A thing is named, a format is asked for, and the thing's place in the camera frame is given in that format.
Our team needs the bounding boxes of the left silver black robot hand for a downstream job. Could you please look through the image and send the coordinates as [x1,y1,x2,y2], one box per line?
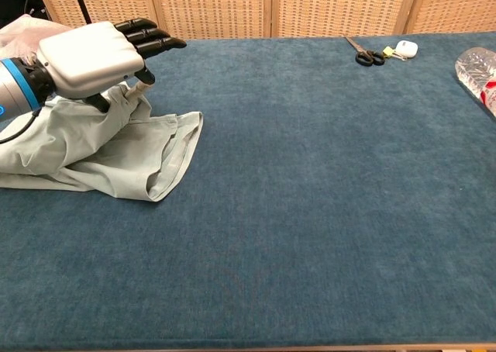
[36,17,188,115]

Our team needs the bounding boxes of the light green t-shirt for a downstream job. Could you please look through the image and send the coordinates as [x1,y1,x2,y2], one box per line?
[0,81,205,203]

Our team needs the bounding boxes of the frosted bag with red garment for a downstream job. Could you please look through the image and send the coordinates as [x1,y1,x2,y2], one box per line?
[0,13,74,58]

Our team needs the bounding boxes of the rattan folding screen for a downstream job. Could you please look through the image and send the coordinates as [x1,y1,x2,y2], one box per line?
[33,0,496,40]

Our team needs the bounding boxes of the blue carpeted table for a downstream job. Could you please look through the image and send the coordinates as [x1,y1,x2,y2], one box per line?
[0,32,496,347]

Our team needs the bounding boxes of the white earbuds case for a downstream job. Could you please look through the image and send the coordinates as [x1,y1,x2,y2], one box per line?
[394,40,419,60]

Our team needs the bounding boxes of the clear plastic water bottle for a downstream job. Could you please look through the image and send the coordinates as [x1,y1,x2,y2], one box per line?
[453,47,496,120]

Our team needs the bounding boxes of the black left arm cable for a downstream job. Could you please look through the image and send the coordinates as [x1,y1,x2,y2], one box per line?
[0,109,42,143]

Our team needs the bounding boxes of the black-handled scissors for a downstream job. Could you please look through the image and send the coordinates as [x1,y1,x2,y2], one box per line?
[343,36,385,67]

